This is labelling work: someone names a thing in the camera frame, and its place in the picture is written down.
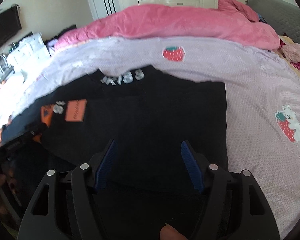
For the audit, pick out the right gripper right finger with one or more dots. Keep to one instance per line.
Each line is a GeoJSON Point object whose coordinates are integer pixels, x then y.
{"type": "Point", "coordinates": [234, 206]}

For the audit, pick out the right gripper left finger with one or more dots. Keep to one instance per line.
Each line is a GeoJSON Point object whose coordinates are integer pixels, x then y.
{"type": "Point", "coordinates": [63, 205]}

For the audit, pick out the black long-sleeve sweatshirt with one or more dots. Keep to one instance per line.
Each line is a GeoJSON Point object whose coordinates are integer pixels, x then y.
{"type": "Point", "coordinates": [149, 114]}

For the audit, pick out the dark clothes pile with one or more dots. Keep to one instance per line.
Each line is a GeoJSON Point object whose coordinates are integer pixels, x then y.
{"type": "Point", "coordinates": [61, 33]}

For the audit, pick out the right hand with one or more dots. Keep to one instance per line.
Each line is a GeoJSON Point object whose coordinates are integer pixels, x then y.
{"type": "Point", "coordinates": [169, 233]}

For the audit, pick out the white drawer cabinet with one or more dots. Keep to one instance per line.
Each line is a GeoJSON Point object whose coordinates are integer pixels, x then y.
{"type": "Point", "coordinates": [30, 49]}

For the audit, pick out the lilac strawberry print bedsheet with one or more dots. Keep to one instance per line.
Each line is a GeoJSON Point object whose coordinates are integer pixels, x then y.
{"type": "Point", "coordinates": [263, 100]}

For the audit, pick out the pink fluffy garment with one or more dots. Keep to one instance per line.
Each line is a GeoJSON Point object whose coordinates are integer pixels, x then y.
{"type": "Point", "coordinates": [292, 54]}

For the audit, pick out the white door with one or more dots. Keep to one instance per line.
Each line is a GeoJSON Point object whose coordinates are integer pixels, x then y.
{"type": "Point", "coordinates": [103, 8]}

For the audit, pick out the pink duvet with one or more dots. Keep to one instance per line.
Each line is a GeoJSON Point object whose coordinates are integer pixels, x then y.
{"type": "Point", "coordinates": [231, 20]}

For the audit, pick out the grey quilted headboard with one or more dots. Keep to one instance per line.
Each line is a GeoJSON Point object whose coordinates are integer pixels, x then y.
{"type": "Point", "coordinates": [282, 16]}

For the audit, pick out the black wall television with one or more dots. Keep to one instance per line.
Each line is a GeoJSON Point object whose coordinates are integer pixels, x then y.
{"type": "Point", "coordinates": [9, 24]}

